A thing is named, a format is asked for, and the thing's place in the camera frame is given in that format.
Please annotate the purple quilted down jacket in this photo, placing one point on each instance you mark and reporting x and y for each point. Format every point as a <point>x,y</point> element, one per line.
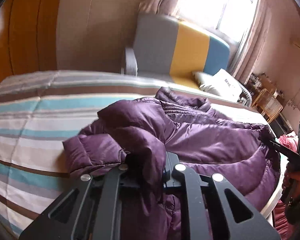
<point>203,138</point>

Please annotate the wooden rattan chair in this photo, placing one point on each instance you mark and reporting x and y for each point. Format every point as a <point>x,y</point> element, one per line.
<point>268,104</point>

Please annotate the white printed pillow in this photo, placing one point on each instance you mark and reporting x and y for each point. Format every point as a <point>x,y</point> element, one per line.
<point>221,84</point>

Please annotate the cluttered wooden desk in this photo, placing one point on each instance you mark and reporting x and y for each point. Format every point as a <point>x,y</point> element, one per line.
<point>256,83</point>

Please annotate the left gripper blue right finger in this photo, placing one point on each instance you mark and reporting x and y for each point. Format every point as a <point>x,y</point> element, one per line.
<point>174,174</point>

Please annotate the striped bed cover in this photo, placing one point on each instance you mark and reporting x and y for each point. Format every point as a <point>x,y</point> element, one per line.
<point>38,111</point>

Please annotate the grey yellow blue headboard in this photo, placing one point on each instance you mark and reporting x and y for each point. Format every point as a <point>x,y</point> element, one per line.
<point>167,49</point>

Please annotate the pink clothes pile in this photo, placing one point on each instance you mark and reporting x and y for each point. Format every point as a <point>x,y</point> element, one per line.
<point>280,222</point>

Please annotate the pink curtain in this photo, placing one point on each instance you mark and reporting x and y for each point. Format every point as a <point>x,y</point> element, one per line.
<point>238,21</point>

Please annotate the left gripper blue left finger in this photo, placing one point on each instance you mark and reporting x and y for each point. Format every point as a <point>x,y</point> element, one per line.
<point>132,172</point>

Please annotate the person's right hand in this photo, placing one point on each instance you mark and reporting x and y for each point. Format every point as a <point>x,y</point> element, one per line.
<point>293,209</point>

